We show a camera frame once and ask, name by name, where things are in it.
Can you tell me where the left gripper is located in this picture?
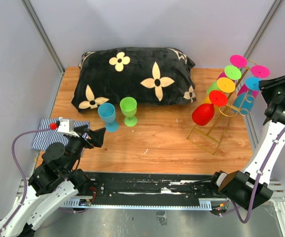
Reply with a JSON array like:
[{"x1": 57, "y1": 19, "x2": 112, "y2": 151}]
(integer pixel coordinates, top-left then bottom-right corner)
[{"x1": 65, "y1": 125, "x2": 106, "y2": 172}]

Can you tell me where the magenta glass blue base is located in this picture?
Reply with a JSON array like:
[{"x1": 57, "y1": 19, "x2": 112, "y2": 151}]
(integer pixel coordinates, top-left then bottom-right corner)
[{"x1": 238, "y1": 77, "x2": 261, "y2": 98}]

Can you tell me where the blue wine glass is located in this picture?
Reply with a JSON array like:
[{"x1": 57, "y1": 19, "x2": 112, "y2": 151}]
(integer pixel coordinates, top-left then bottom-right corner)
[{"x1": 98, "y1": 103, "x2": 119, "y2": 132}]

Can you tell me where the teal glass green base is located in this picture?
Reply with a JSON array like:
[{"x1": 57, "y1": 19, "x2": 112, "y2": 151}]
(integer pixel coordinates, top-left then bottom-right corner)
[{"x1": 233, "y1": 93, "x2": 254, "y2": 116}]

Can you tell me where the light green wine glass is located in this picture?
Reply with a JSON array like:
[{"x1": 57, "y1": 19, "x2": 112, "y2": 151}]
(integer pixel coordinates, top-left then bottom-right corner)
[{"x1": 120, "y1": 97, "x2": 138, "y2": 127}]

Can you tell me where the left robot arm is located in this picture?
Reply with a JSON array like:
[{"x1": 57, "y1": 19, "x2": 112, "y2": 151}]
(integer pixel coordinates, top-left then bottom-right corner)
[{"x1": 0, "y1": 125, "x2": 106, "y2": 237}]

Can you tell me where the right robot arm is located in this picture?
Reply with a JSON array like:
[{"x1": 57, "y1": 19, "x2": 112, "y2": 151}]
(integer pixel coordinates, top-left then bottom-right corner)
[{"x1": 208, "y1": 76, "x2": 285, "y2": 211}]

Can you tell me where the pink base rear glass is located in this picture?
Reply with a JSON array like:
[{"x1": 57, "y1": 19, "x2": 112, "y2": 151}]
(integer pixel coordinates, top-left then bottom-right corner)
[{"x1": 250, "y1": 65, "x2": 271, "y2": 78}]

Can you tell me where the pink base wine glass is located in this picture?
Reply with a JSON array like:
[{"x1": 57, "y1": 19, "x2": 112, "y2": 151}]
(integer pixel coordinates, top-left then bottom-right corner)
[{"x1": 229, "y1": 54, "x2": 248, "y2": 68}]

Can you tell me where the red wine glass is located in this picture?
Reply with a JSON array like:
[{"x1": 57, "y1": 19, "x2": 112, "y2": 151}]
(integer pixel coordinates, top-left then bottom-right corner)
[{"x1": 192, "y1": 90, "x2": 228, "y2": 126}]

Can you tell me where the magenta glass green base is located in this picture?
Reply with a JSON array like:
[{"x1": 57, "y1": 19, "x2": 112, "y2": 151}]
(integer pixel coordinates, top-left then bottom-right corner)
[{"x1": 218, "y1": 65, "x2": 242, "y2": 80}]

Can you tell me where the blue white striped cloth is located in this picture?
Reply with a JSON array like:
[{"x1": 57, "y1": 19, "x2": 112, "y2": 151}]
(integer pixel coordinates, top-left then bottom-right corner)
[{"x1": 30, "y1": 117, "x2": 92, "y2": 152}]

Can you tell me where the green glass yellow base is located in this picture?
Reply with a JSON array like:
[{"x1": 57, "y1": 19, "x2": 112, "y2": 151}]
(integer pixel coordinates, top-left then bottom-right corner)
[{"x1": 206, "y1": 77, "x2": 236, "y2": 95}]

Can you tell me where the black floral plush pillow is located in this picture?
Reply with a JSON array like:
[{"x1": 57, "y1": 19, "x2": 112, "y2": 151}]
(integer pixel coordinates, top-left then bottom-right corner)
[{"x1": 71, "y1": 47, "x2": 196, "y2": 113}]

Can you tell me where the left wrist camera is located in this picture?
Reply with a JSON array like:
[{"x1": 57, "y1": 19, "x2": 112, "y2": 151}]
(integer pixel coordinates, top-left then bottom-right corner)
[{"x1": 57, "y1": 117, "x2": 80, "y2": 137}]

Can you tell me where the gold wire glass rack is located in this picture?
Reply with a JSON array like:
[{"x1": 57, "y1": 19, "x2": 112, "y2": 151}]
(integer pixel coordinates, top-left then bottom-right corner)
[{"x1": 186, "y1": 59, "x2": 258, "y2": 155}]

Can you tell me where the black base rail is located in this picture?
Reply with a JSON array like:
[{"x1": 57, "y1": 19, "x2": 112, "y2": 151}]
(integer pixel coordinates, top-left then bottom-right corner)
[{"x1": 75, "y1": 172, "x2": 227, "y2": 209}]

